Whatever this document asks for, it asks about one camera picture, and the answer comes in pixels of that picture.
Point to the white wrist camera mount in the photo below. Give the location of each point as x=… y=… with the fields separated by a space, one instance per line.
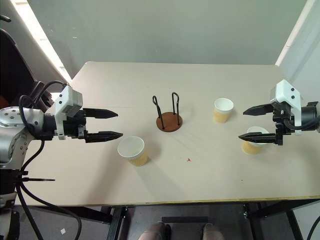
x=67 y=100
x=285 y=91

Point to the yellow ribbed paper cup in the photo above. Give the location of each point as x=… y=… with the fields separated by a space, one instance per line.
x=250 y=148
x=136 y=156
x=221 y=115

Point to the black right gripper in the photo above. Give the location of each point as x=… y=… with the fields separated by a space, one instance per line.
x=281 y=120

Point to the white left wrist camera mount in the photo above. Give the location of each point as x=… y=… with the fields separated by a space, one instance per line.
x=67 y=100

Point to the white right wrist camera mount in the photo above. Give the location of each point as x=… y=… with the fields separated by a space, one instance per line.
x=285 y=91

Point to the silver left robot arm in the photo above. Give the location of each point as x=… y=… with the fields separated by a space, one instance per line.
x=10 y=117

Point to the black flat floor plate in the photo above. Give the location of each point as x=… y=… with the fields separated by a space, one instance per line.
x=185 y=219

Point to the black metal table frame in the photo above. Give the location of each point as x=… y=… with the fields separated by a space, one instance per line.
x=115 y=225

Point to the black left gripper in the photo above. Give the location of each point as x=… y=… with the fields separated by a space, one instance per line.
x=76 y=126

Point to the small white floor scrap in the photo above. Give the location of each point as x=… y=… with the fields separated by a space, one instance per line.
x=63 y=230

